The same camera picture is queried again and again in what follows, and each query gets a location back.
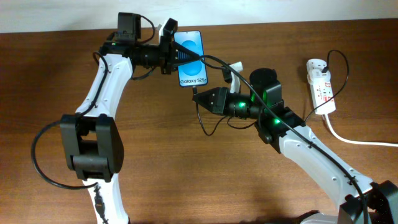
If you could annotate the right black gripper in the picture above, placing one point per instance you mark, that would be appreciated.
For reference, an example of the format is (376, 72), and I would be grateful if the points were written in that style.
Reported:
(221, 105)

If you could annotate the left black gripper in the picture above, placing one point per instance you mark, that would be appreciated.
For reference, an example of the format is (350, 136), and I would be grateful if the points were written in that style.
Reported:
(166, 46)

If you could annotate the blue screen Galaxy smartphone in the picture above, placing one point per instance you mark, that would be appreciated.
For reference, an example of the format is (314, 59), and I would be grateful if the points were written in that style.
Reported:
(193, 71)

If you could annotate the white power strip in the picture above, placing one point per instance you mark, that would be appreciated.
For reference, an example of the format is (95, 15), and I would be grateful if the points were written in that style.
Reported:
(322, 92)

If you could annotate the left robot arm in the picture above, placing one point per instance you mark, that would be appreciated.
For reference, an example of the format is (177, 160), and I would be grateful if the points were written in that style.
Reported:
(92, 144)

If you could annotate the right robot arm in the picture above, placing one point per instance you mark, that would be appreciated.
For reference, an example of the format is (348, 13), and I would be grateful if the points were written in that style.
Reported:
(357, 197)

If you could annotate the white USB wall charger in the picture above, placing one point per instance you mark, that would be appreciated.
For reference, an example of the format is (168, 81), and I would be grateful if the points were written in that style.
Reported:
(315, 72)

